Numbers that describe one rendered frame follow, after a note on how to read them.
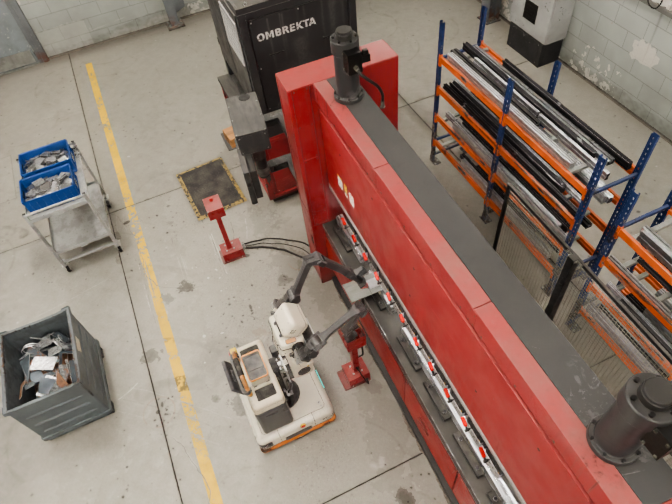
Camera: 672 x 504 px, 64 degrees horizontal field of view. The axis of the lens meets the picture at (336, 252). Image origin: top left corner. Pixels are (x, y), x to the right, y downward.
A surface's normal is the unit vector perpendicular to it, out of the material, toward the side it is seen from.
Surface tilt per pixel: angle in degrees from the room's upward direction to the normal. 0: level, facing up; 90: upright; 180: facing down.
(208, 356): 0
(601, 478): 0
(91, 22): 90
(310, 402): 0
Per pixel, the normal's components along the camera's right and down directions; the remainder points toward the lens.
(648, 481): -0.08, -0.61
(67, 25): 0.41, 0.70
